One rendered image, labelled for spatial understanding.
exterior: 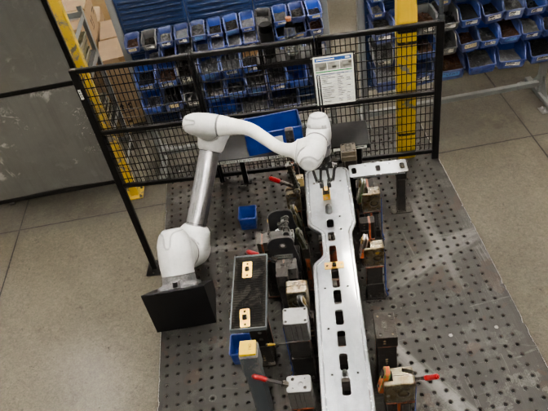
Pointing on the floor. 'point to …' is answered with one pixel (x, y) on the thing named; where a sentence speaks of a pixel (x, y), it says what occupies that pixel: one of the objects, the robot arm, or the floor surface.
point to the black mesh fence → (258, 103)
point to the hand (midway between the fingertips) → (325, 187)
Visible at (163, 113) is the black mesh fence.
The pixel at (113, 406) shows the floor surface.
